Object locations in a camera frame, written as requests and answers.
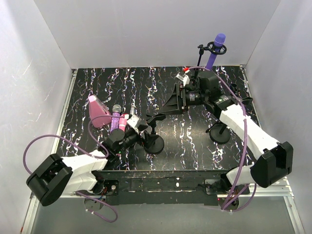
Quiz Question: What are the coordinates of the round base stand with clip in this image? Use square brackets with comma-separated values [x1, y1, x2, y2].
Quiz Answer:
[143, 114, 166, 155]

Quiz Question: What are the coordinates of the purple glitter microphone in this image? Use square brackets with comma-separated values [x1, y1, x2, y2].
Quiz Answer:
[110, 104, 122, 132]

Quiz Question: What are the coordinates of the round base stand with scissor clamp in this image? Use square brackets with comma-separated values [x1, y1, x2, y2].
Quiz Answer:
[206, 83, 253, 144]

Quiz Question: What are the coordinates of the silver microphone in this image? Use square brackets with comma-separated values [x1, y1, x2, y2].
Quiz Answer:
[129, 106, 136, 117]

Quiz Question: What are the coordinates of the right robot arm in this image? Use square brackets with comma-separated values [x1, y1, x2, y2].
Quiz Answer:
[160, 69, 293, 192]

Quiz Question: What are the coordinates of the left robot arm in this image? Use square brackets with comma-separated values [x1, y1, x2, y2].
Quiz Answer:
[26, 129, 164, 206]

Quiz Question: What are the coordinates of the tall tripod microphone stand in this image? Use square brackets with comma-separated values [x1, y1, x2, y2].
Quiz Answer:
[191, 41, 229, 81]

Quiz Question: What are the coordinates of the pink microphone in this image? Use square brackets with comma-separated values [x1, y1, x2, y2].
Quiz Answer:
[118, 114, 129, 132]

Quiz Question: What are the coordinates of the pink microphone case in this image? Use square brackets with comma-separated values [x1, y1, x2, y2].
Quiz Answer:
[88, 95, 112, 128]

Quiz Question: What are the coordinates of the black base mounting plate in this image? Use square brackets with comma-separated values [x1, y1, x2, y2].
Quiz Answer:
[76, 170, 251, 207]

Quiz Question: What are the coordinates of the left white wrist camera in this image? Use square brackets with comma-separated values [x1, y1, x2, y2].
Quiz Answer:
[123, 114, 141, 134]

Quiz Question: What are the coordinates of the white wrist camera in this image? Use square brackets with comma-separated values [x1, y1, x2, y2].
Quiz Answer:
[123, 114, 141, 134]
[176, 68, 190, 87]

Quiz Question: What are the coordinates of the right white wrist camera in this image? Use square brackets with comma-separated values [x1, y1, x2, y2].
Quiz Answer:
[176, 68, 190, 87]

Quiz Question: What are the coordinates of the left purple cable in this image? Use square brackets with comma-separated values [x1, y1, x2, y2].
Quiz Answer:
[23, 115, 127, 223]

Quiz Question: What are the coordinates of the purple cable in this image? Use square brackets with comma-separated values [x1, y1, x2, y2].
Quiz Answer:
[23, 115, 127, 223]
[189, 66, 257, 212]

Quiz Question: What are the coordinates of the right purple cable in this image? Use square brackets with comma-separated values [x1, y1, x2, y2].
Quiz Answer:
[189, 66, 257, 212]

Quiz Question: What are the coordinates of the aluminium rail frame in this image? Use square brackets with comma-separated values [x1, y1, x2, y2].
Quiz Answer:
[20, 65, 305, 234]

